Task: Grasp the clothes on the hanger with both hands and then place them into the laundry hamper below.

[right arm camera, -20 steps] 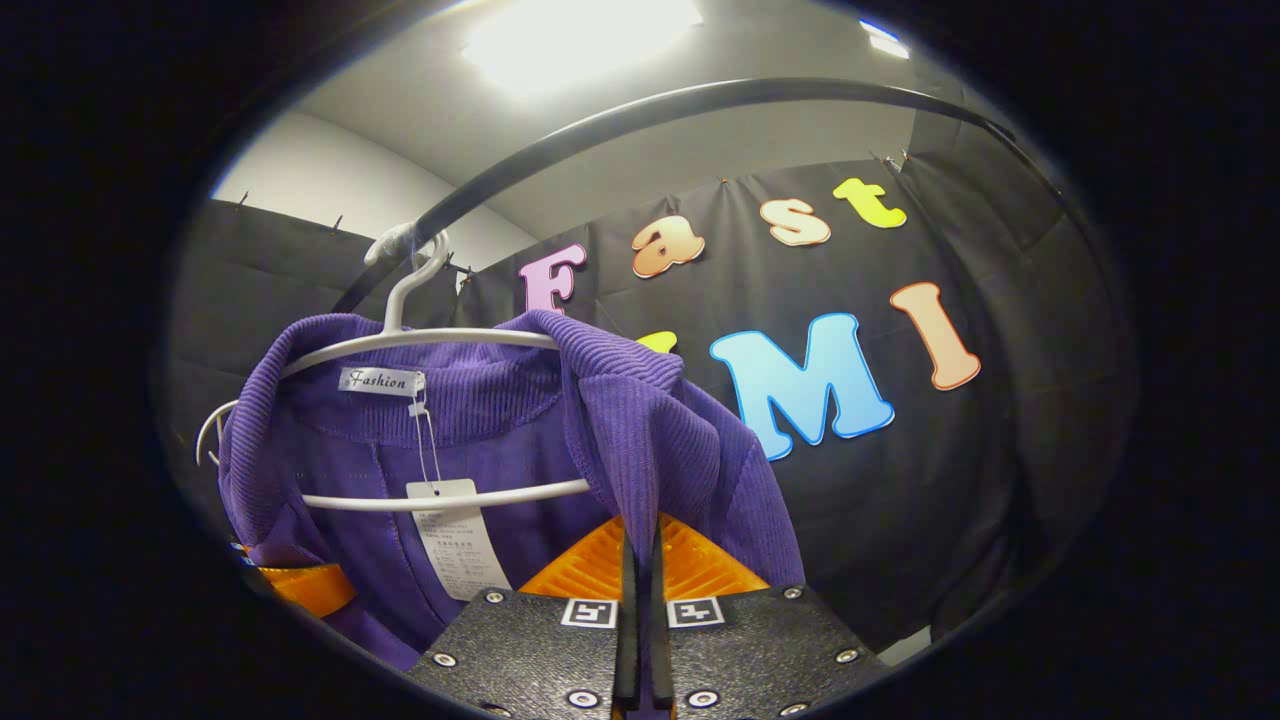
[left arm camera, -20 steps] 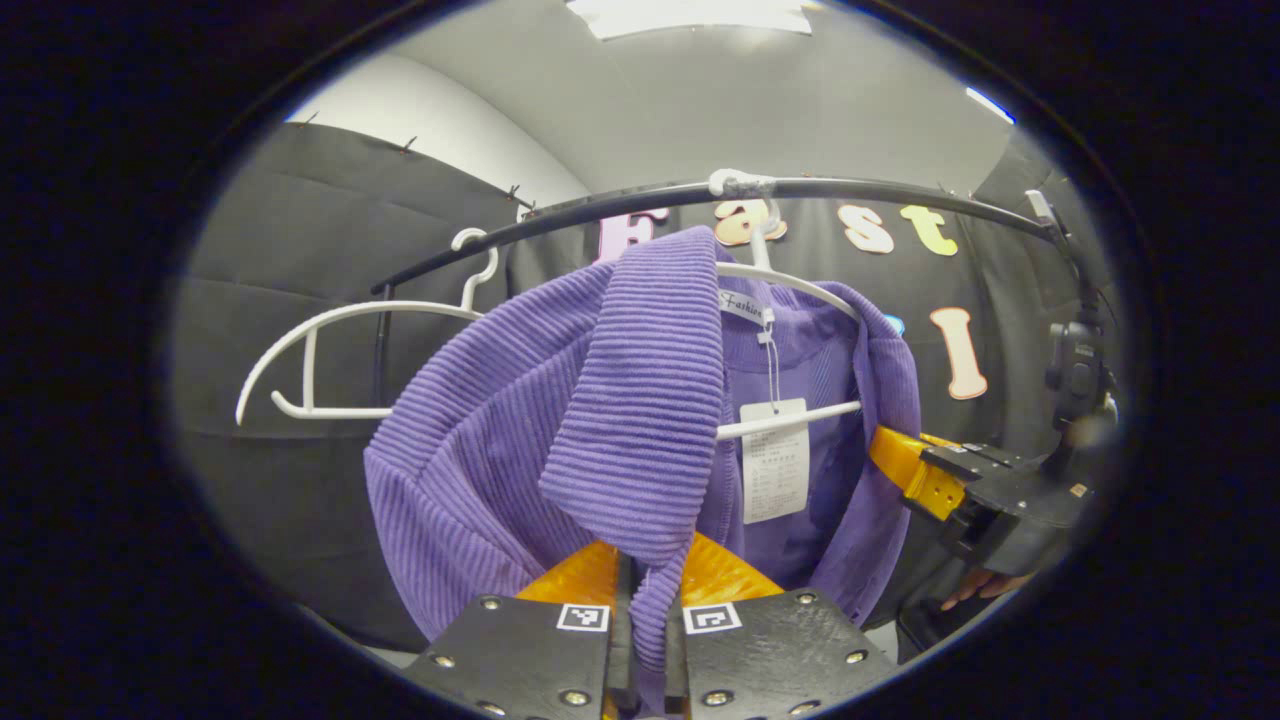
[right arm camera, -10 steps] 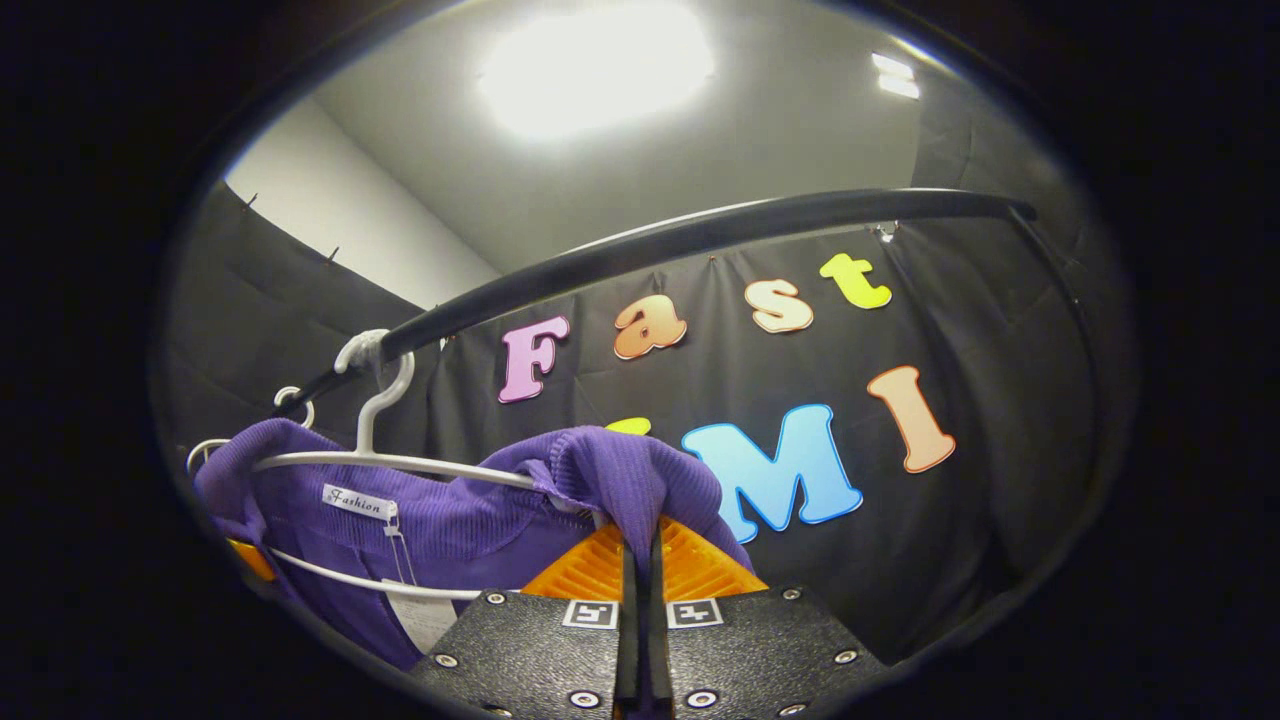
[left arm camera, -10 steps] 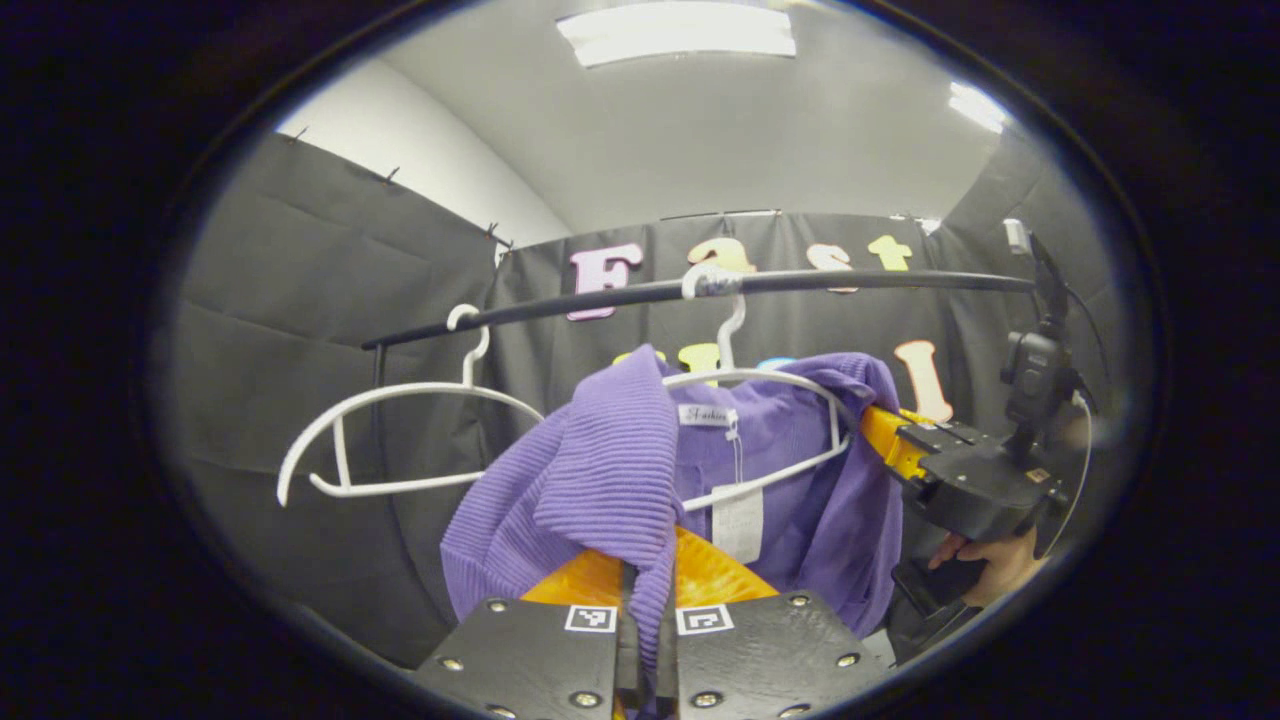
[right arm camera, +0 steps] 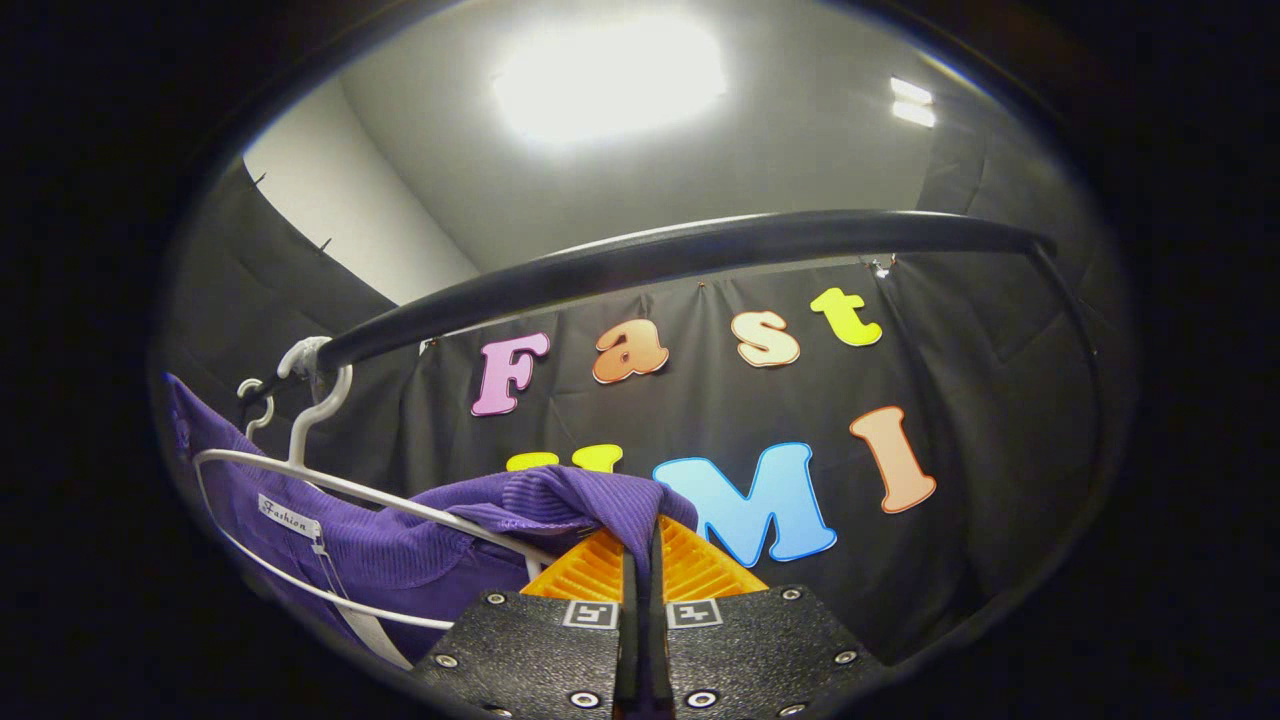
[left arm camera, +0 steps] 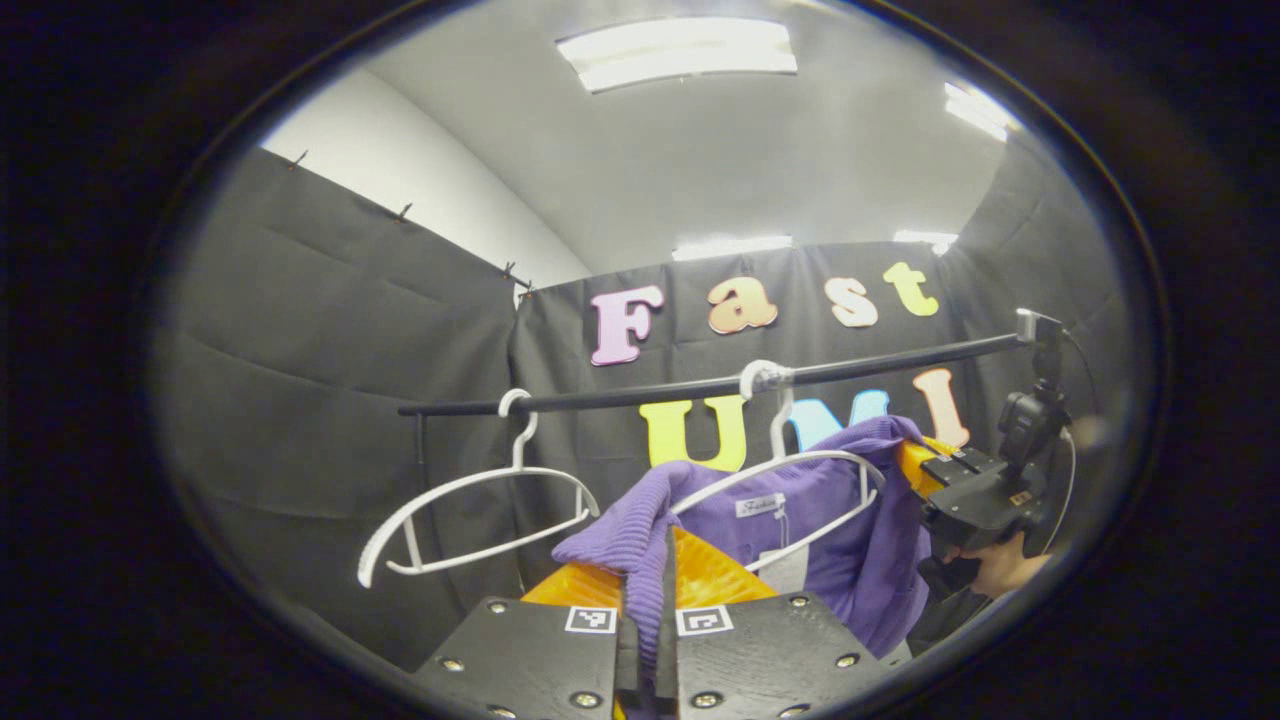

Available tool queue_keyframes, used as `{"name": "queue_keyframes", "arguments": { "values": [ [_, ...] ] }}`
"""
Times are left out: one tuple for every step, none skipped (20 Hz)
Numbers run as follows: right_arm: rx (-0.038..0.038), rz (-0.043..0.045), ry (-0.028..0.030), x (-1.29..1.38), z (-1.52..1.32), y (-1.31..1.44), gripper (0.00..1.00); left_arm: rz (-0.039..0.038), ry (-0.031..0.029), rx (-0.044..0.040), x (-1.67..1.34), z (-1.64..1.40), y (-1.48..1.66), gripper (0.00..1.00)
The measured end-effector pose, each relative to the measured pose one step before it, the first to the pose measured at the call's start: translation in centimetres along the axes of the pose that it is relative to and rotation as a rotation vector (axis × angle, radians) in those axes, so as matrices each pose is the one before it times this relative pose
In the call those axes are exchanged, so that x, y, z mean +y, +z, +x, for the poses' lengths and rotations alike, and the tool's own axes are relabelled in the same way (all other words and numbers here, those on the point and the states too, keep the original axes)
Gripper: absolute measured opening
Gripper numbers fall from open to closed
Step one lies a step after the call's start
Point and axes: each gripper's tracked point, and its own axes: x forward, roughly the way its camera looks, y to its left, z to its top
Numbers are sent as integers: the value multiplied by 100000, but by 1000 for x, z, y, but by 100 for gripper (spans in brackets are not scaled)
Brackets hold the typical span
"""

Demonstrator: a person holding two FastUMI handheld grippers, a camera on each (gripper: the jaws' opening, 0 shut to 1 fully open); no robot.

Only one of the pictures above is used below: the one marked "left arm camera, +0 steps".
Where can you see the black backdrop cloth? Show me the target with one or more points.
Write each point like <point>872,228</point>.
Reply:
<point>300,400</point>

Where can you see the large ceiling light panel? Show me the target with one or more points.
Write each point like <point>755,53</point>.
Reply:
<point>677,50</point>

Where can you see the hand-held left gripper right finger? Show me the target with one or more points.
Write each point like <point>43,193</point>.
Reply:
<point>669,600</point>

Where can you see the white plastic clothes hanger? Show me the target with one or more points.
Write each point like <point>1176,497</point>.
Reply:
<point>765,378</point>
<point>518,450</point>

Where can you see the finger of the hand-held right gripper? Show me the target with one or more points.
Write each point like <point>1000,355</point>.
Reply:
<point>925,475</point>
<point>980,462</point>

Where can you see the black metal clothes rack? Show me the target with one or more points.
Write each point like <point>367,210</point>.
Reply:
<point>600,397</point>

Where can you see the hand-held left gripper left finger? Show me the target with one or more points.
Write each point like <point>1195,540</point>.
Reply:
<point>530,660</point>

